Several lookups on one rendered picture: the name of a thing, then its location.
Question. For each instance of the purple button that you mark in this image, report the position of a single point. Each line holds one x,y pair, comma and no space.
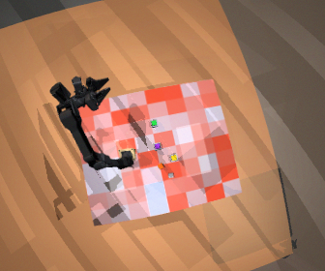
157,146

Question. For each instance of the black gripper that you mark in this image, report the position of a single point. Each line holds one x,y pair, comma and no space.
92,98

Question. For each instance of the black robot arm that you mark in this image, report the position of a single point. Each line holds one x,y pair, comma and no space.
71,120

